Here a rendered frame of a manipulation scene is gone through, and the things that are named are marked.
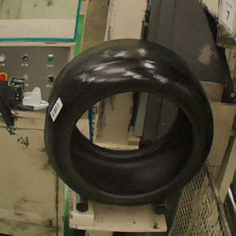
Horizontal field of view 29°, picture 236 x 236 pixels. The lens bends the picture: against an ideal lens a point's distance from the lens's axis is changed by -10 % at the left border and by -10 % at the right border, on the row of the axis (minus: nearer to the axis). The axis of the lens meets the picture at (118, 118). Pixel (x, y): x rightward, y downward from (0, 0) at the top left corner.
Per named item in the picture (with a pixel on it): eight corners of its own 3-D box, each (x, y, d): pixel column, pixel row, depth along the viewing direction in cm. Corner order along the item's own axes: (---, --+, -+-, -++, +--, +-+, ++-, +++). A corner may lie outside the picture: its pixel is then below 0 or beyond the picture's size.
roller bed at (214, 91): (183, 141, 210) (195, 80, 196) (212, 142, 212) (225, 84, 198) (190, 166, 193) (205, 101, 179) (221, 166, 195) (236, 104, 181)
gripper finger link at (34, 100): (50, 96, 148) (23, 92, 147) (47, 113, 151) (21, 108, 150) (51, 91, 151) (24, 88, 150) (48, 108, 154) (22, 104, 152)
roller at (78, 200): (88, 153, 192) (82, 161, 194) (77, 148, 191) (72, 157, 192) (91, 206, 161) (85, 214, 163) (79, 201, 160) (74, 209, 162)
